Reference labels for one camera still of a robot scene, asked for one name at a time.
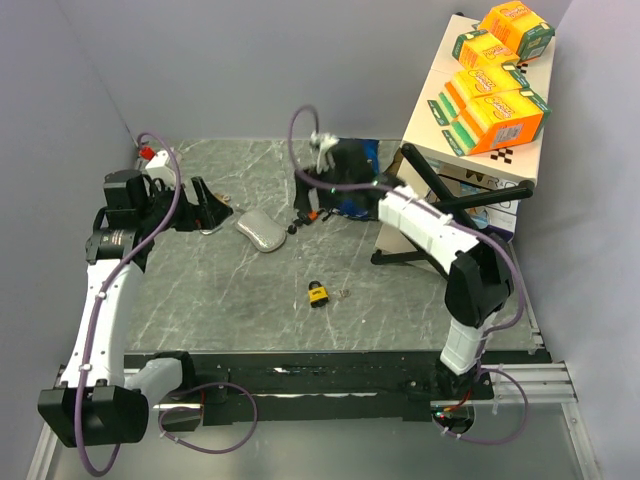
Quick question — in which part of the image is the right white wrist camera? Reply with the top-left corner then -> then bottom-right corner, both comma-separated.
310,132 -> 340,174

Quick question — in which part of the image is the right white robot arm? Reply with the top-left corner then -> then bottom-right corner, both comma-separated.
295,133 -> 513,399

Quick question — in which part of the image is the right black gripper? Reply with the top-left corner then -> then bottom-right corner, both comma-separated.
292,161 -> 352,216

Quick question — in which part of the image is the blue Doritos chip bag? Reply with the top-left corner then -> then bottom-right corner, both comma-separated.
330,138 -> 380,220

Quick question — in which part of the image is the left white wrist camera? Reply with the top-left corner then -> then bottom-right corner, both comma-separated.
139,146 -> 176,187

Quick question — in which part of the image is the front yellow sponge pack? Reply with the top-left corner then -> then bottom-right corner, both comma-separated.
442,89 -> 552,157

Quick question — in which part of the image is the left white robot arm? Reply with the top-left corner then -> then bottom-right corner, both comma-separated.
37,170 -> 233,448

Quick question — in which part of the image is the white shelf board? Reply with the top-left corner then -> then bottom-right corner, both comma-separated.
402,1 -> 556,183

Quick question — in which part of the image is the brass padlock silver shackle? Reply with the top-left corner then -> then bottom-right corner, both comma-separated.
199,193 -> 230,236

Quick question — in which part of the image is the top orange sponge pack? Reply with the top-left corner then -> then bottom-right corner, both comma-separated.
477,1 -> 555,63

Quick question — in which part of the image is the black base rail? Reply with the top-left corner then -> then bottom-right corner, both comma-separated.
193,351 -> 494,426

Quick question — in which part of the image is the yellow sponge pack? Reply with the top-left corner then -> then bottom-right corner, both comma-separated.
427,64 -> 530,126
442,89 -> 552,157

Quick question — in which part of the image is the yellow padlock black shackle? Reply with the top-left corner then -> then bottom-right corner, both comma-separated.
308,281 -> 330,308

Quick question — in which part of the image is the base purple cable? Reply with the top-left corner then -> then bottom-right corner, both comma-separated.
157,378 -> 259,454
432,367 -> 530,445

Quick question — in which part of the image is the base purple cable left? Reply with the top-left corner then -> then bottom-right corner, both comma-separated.
157,378 -> 259,454

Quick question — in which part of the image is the black folding stand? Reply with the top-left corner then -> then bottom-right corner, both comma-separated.
370,142 -> 535,276

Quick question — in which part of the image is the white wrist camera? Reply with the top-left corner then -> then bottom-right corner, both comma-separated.
139,146 -> 176,187
310,132 -> 340,174

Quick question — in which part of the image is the orange black small padlock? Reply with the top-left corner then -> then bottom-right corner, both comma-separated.
286,209 -> 332,235

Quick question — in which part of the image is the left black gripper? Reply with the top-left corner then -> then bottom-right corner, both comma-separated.
138,175 -> 232,234

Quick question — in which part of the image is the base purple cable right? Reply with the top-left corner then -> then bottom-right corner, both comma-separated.
432,367 -> 530,445

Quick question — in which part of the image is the orange sponge pack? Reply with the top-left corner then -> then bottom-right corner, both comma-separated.
452,29 -> 519,70
477,1 -> 555,63

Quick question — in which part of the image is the white cardboard box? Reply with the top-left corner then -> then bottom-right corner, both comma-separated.
385,149 -> 532,242

